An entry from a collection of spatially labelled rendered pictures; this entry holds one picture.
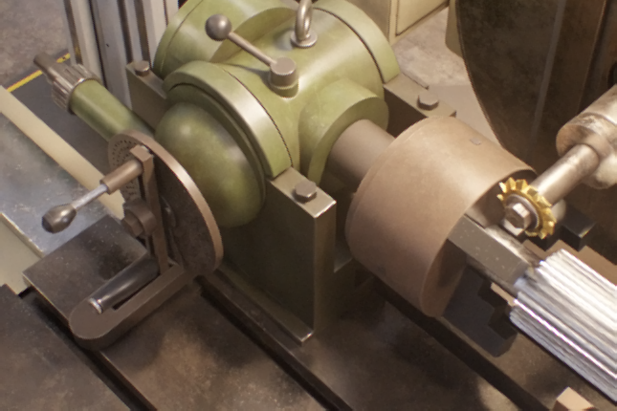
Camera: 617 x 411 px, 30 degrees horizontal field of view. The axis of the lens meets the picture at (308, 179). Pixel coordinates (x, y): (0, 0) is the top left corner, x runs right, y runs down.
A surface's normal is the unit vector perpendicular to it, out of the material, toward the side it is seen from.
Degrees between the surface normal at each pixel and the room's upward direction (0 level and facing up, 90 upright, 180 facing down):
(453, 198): 21
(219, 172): 59
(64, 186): 0
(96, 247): 0
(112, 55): 90
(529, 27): 90
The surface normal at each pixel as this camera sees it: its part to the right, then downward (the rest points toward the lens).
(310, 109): -0.31, -0.37
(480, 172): 0.02, -0.67
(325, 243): 0.70, 0.55
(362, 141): -0.14, -0.54
